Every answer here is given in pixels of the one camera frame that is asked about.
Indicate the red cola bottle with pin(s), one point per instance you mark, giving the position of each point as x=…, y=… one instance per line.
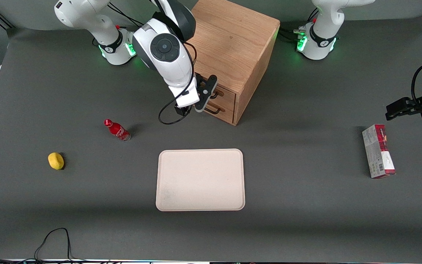
x=117, y=130

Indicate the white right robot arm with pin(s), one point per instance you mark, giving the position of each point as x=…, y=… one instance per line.
x=167, y=47

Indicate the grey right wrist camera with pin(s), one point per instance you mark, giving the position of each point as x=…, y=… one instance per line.
x=205, y=93

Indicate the yellow lemon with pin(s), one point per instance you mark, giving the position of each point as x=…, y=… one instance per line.
x=56, y=161

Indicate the beige rectangular tray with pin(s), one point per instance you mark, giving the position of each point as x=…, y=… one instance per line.
x=200, y=179

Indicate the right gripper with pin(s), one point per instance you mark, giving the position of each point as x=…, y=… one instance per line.
x=180, y=110

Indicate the wooden drawer cabinet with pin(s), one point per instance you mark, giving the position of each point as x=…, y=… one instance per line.
x=233, y=40

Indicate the grey and red carton box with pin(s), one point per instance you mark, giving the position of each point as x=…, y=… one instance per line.
x=377, y=152

